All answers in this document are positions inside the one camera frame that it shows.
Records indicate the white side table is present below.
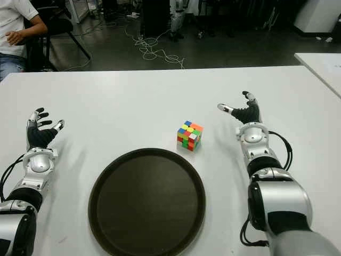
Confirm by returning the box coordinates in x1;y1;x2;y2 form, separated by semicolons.
294;52;341;98

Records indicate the black cabinet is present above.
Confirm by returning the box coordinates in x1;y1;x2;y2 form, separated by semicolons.
140;0;171;37

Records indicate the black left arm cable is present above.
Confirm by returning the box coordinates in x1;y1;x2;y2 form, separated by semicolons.
0;153;27;202

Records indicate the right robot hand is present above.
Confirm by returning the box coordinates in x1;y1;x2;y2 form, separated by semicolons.
217;91;263;125

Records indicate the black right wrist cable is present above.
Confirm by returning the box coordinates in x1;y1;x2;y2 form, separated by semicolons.
267;130;293;171

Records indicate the white cabinet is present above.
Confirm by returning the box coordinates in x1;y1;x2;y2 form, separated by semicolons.
294;0;341;34

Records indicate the black right elbow cable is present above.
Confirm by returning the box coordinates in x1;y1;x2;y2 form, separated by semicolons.
240;213;270;246

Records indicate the dark brown round plate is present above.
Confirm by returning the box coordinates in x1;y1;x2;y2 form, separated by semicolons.
88;148;207;256

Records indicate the standing grey humanoid robot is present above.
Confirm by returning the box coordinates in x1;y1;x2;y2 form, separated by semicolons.
169;0;187;42

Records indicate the seated person white shirt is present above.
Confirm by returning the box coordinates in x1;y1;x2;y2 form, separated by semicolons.
0;0;48;82

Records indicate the multicoloured Rubik's cube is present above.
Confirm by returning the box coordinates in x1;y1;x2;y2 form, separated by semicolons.
176;120;204;152

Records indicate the tangled white floor cable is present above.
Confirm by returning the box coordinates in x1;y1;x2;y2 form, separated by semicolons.
124;26;185;69

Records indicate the black office chair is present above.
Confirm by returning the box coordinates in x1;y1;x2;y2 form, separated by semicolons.
23;0;91;72

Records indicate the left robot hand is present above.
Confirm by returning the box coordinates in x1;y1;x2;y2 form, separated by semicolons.
26;107;66;150

